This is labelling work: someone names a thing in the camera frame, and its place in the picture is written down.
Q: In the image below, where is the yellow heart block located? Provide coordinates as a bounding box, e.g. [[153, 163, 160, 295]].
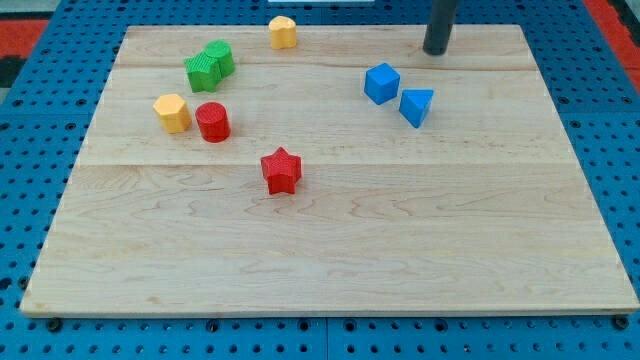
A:
[[268, 15, 297, 50]]

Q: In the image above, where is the wooden board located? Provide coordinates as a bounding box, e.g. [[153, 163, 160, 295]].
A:
[[21, 25, 639, 318]]

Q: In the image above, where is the red star block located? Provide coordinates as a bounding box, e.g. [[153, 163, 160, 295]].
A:
[[261, 147, 302, 194]]

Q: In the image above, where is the blue cube block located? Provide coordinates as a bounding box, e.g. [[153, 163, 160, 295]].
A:
[[364, 62, 401, 105]]

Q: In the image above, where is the blue triangle block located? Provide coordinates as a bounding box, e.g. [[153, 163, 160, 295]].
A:
[[399, 89, 435, 129]]

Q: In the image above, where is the red cylinder block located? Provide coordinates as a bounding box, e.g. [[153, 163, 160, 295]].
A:
[[195, 102, 231, 143]]

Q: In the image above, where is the green star block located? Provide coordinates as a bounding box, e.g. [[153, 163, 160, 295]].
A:
[[184, 52, 222, 93]]

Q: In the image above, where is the yellow hexagon block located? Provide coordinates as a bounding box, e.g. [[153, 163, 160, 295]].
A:
[[153, 94, 192, 134]]

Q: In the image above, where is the green cylinder block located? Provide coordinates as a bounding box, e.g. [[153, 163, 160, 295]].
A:
[[204, 40, 235, 78]]

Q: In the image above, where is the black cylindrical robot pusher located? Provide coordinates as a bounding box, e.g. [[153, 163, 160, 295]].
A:
[[423, 0, 459, 56]]

